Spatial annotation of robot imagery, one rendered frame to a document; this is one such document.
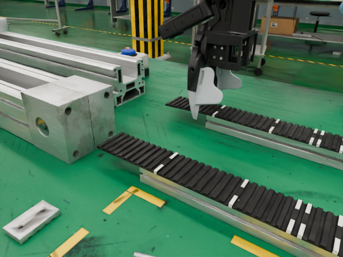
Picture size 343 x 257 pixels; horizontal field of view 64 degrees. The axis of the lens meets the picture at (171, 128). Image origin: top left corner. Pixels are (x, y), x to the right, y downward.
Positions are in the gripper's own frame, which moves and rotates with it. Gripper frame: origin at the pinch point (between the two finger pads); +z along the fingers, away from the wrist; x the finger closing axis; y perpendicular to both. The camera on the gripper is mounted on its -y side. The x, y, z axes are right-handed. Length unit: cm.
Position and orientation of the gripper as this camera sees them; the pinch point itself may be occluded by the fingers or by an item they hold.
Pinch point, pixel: (203, 104)
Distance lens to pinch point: 52.5
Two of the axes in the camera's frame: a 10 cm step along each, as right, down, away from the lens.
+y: 8.3, 2.8, -4.8
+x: 5.6, -3.9, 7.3
